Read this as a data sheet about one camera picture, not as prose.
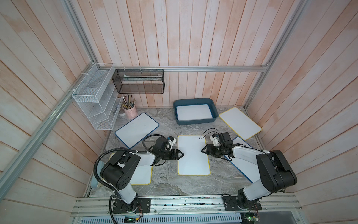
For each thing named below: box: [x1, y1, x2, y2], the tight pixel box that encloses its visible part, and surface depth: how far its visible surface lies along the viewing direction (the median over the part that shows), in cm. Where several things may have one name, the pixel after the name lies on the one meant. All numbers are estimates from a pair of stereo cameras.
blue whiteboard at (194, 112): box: [176, 104, 213, 121], surface depth 120 cm
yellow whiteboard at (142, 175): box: [130, 164, 153, 186], surface depth 84 cm
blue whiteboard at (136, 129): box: [114, 112, 160, 149], surface depth 109 cm
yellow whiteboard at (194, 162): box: [177, 135, 211, 176], surface depth 90 cm
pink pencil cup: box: [120, 94, 138, 120], surface depth 109 cm
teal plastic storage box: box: [172, 98, 219, 126], surface depth 120 cm
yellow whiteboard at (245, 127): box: [218, 106, 263, 141], surface depth 113 cm
